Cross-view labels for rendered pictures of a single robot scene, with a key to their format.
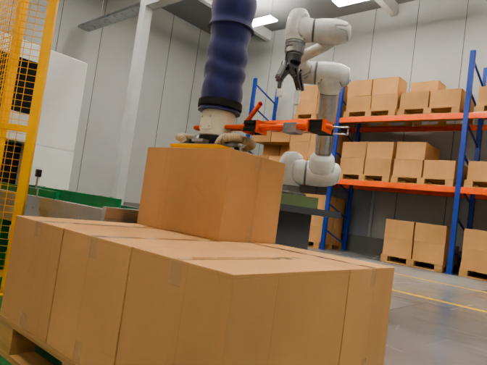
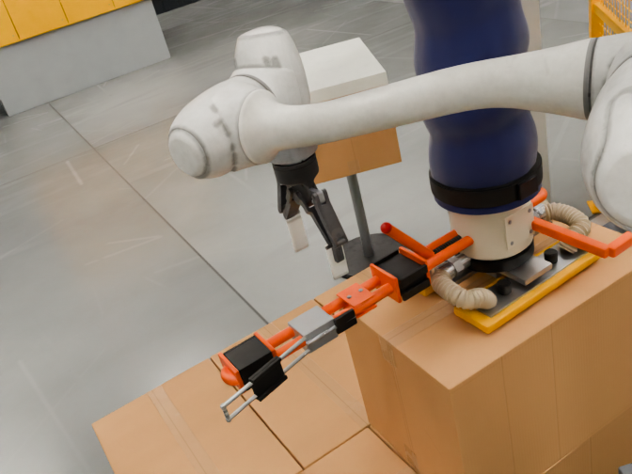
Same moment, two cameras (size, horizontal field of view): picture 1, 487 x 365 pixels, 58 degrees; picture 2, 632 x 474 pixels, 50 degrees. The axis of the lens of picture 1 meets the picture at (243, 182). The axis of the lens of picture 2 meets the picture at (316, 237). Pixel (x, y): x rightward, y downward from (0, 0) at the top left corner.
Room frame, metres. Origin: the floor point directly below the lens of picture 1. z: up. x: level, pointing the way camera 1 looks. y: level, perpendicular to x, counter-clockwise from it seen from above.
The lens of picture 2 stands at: (2.39, -1.10, 1.85)
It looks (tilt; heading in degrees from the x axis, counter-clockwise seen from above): 30 degrees down; 115
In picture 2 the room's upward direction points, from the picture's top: 15 degrees counter-clockwise
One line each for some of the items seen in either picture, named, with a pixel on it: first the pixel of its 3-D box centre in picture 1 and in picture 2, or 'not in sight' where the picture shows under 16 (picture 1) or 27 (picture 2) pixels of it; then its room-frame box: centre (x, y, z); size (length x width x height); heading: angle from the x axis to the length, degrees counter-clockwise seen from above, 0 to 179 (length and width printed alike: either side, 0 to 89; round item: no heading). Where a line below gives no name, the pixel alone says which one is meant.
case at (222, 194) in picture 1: (209, 193); (501, 344); (2.21, 0.16, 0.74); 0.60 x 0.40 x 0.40; 48
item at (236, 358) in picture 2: (319, 126); (249, 361); (1.82, -0.28, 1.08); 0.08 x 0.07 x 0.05; 50
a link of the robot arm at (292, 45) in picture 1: (294, 48); (289, 140); (1.95, -0.15, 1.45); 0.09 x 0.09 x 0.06
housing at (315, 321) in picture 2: (293, 128); (312, 329); (1.91, -0.18, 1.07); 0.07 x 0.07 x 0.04; 50
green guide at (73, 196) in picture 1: (68, 195); not in sight; (3.65, 1.43, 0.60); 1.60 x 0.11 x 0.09; 50
